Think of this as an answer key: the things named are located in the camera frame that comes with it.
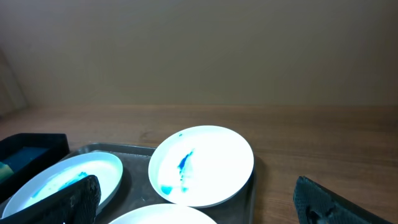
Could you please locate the black water tub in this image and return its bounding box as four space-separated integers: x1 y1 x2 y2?
1 133 70 202

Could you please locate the dark grey serving tray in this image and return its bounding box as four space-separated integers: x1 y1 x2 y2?
62 143 256 224

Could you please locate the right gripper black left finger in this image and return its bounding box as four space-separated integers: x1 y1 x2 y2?
1 175 101 224

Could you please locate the green yellow sponge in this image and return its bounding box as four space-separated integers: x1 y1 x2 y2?
0 162 14 183

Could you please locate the white plate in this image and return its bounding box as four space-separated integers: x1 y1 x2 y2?
109 203 216 224
148 125 254 208

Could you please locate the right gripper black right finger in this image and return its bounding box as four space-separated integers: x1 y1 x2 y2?
293 176 392 224

